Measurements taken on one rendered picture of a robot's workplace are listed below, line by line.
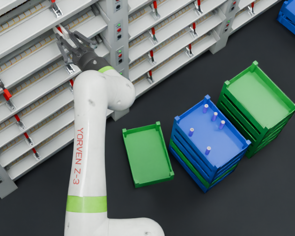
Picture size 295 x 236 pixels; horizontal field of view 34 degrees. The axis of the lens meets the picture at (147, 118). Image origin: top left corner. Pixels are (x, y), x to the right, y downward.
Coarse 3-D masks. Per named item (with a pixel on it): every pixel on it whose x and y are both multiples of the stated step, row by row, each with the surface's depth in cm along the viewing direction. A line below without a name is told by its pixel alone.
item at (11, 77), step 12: (96, 12) 178; (72, 24) 178; (84, 24) 179; (96, 24) 180; (48, 48) 175; (12, 60) 171; (24, 60) 172; (36, 60) 173; (48, 60) 174; (12, 72) 171; (24, 72) 172; (12, 84) 171
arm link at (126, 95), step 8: (104, 72) 153; (112, 72) 153; (120, 80) 149; (128, 80) 152; (120, 88) 146; (128, 88) 149; (120, 96) 147; (128, 96) 149; (112, 104) 147; (120, 104) 149; (128, 104) 151
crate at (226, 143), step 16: (208, 96) 225; (192, 112) 230; (208, 112) 230; (176, 128) 226; (208, 128) 227; (224, 128) 227; (192, 144) 220; (208, 144) 223; (224, 144) 224; (240, 144) 224; (208, 160) 215; (224, 160) 220
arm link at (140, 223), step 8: (112, 224) 137; (120, 224) 137; (128, 224) 137; (136, 224) 137; (144, 224) 137; (152, 224) 137; (112, 232) 135; (120, 232) 135; (128, 232) 135; (136, 232) 135; (144, 232) 135; (152, 232) 135; (160, 232) 137
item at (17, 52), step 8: (88, 8) 178; (72, 16) 176; (80, 16) 179; (88, 16) 179; (64, 24) 175; (48, 32) 173; (32, 40) 172; (40, 40) 173; (24, 48) 171; (8, 56) 169; (16, 56) 172; (24, 56) 172; (0, 64) 168
